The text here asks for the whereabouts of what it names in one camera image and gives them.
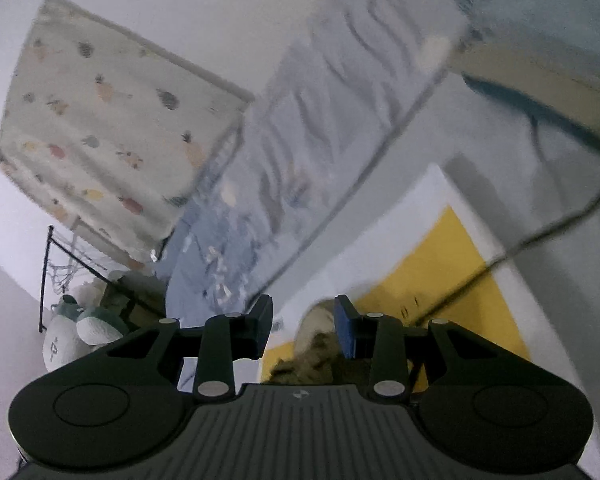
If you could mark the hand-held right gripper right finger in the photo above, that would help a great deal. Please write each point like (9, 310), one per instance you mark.
(344, 330)

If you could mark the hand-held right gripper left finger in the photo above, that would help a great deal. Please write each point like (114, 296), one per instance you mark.
(262, 330)

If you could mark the olive suede shoe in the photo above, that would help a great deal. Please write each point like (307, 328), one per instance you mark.
(320, 355)

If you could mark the olive shoelace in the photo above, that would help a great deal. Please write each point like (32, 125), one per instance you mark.
(525, 243)

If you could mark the white yellow plastic mailer bag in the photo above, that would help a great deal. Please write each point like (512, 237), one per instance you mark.
(430, 270)

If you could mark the small shiny silver object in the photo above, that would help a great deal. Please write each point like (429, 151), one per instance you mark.
(155, 256)

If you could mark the brown cardboard box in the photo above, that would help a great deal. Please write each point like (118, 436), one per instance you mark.
(130, 305)

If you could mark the grey printed bed sheet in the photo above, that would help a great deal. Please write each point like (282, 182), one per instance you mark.
(380, 195)

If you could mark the white grey plush toy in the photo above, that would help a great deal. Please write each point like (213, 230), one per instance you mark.
(80, 335)

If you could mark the blue-grey printed quilt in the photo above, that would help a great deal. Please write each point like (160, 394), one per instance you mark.
(330, 110)

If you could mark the black metal clothes rack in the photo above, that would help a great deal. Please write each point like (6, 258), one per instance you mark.
(44, 285)

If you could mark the pineapple print curtain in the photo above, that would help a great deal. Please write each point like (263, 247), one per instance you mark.
(115, 125)

